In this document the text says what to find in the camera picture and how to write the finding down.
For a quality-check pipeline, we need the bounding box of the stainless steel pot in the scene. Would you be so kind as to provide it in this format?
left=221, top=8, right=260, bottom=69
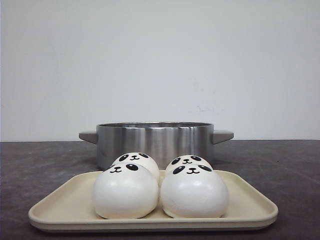
left=78, top=121, right=234, bottom=170

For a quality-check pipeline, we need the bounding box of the beige rectangular tray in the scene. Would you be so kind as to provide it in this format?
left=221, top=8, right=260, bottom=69
left=28, top=170, right=278, bottom=233

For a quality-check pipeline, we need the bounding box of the panda bun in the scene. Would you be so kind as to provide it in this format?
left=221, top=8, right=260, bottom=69
left=160, top=164, right=229, bottom=218
left=92, top=163, right=159, bottom=219
left=111, top=152, right=160, bottom=184
left=165, top=155, right=213, bottom=174

